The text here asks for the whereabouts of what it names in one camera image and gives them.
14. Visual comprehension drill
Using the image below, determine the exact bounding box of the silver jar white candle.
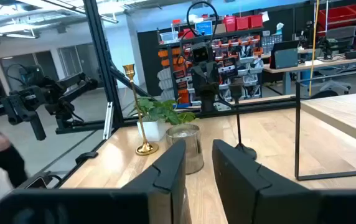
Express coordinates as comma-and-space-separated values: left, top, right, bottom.
166, 123, 205, 175

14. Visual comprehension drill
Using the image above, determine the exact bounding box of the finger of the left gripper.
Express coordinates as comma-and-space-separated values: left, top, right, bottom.
193, 65, 204, 90
205, 64, 218, 90

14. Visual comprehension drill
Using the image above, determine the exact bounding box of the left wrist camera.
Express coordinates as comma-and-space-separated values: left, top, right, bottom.
192, 42, 213, 63

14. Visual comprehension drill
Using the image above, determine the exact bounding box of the wood shelf riser black frame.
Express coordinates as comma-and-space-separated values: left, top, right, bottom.
294, 80, 356, 182

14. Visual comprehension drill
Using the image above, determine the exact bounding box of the black laptop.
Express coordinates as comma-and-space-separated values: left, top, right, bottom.
269, 40, 300, 70

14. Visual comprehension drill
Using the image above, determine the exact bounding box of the red storage bin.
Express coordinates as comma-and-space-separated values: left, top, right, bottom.
248, 14, 264, 29
235, 16, 250, 31
222, 16, 237, 33

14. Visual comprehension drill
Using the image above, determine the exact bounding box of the gold candlestick holder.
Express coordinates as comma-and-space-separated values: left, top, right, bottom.
122, 63, 160, 156

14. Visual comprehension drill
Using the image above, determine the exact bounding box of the black candlestick holder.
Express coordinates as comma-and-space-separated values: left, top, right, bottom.
229, 81, 258, 161

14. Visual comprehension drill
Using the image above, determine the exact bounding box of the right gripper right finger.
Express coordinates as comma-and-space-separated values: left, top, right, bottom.
212, 139, 356, 224

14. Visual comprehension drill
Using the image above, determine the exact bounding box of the office chair base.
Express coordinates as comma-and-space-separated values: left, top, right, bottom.
310, 79, 352, 99

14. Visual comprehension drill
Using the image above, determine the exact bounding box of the blue bin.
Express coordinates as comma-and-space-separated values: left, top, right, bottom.
300, 70, 312, 88

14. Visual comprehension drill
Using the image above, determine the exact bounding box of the green plant white pot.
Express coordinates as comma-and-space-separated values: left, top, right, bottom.
128, 96, 197, 142

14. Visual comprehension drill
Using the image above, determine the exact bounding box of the silver frame bracket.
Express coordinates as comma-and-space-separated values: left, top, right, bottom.
102, 101, 115, 141

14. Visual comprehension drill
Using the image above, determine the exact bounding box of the clear plastic box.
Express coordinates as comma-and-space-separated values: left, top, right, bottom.
159, 30, 179, 44

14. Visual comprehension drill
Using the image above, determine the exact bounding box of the hanging yellow cable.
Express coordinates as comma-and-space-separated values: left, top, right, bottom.
307, 0, 321, 97

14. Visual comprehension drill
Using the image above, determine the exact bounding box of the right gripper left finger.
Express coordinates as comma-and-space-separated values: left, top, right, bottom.
0, 139, 187, 224

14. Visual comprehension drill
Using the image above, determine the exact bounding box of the black aluminium station frame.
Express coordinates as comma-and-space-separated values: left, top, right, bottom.
19, 0, 297, 190

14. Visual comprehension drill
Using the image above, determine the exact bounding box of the blue sign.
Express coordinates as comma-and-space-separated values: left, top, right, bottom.
194, 21, 213, 36

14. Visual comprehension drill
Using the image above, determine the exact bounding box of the black camera cable loop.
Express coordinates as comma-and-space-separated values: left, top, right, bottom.
185, 1, 220, 47

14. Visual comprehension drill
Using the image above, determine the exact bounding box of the wooden background desk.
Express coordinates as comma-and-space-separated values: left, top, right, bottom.
262, 55, 356, 96

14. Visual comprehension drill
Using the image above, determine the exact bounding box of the black table clamp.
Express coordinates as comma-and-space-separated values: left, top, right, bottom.
75, 151, 99, 166

